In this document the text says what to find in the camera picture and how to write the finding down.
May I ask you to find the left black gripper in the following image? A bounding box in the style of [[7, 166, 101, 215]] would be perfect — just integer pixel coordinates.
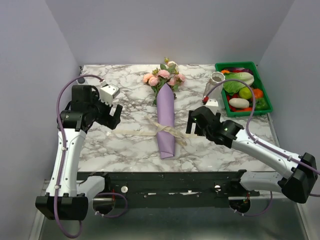
[[87, 91, 123, 130]]

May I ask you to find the beige ribbon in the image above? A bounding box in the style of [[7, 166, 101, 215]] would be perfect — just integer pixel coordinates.
[[112, 115, 199, 147]]

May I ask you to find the purple wrapping paper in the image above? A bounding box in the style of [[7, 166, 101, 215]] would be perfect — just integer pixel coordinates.
[[156, 83, 175, 159]]

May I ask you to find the pink artificial flower bouquet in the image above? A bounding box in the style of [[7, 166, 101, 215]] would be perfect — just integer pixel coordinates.
[[142, 57, 186, 106]]

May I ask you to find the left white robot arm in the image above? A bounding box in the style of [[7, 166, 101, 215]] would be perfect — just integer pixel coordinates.
[[35, 84, 123, 221]]

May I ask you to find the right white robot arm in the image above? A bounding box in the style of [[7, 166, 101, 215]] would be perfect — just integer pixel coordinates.
[[186, 106, 320, 204]]

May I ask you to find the white bottle black cap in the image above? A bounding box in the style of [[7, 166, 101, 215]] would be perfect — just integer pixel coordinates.
[[76, 77, 88, 85]]

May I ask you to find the white toy potato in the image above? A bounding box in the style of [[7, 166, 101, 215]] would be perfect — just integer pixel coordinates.
[[228, 98, 250, 109]]

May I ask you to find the green plastic tray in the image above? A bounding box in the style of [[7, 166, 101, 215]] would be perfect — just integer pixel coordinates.
[[215, 61, 273, 118]]

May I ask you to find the toy lettuce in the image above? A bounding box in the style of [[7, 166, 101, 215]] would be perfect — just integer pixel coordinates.
[[223, 72, 254, 95]]

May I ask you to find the orange toy carrot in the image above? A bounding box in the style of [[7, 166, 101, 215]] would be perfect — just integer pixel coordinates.
[[236, 107, 253, 112]]

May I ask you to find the purple toy onion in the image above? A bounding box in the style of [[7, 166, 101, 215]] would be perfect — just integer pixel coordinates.
[[224, 67, 254, 75]]

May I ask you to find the green toy bell pepper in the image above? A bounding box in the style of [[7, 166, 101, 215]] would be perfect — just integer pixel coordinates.
[[254, 98, 269, 111]]

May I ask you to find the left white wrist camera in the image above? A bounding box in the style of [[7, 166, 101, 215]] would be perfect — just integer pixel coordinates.
[[99, 84, 120, 106]]

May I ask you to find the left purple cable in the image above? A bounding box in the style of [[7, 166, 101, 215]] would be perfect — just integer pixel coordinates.
[[54, 74, 106, 238]]

